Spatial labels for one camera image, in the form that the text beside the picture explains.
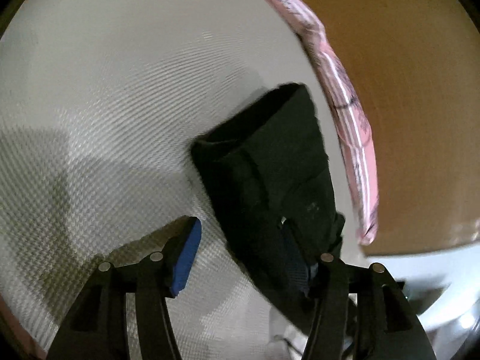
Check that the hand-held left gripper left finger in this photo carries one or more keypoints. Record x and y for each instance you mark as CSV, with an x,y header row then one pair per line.
x,y
187,255

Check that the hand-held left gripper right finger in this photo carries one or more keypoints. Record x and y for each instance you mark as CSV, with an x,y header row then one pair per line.
x,y
300,270

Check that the black pants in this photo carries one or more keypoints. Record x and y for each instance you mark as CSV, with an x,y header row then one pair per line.
x,y
270,165

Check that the pink striped blanket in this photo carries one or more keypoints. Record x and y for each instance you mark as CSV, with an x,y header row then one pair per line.
x,y
352,127

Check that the white textured mattress cover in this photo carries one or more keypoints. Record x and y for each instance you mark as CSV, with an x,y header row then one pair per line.
x,y
131,101

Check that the brown wooden board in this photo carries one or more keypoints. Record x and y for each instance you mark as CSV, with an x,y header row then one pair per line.
x,y
412,120

